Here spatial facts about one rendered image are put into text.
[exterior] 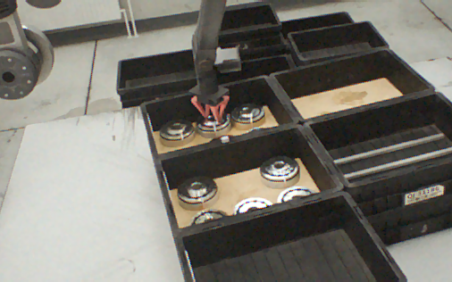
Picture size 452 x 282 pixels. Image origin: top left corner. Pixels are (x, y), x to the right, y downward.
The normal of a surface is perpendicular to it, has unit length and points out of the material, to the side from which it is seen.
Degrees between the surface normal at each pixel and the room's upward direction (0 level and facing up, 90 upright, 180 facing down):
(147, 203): 0
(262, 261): 0
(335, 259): 0
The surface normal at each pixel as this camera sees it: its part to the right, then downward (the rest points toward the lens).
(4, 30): 0.12, 0.55
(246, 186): -0.11, -0.82
